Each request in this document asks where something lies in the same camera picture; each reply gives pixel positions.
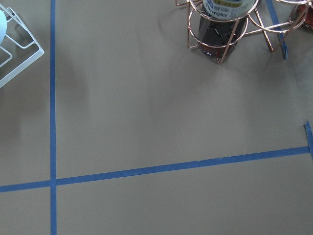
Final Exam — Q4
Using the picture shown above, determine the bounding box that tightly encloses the tea bottle front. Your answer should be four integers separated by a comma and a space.
198, 0, 255, 58

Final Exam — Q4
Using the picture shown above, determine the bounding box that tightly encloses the blue plastic cup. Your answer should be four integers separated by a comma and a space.
0, 11, 7, 44

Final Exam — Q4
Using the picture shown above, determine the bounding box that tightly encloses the copper wire bottle rack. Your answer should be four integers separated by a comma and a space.
175, 0, 313, 64

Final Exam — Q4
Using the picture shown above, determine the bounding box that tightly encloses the white wire cup basket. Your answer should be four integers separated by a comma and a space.
0, 5, 45, 87

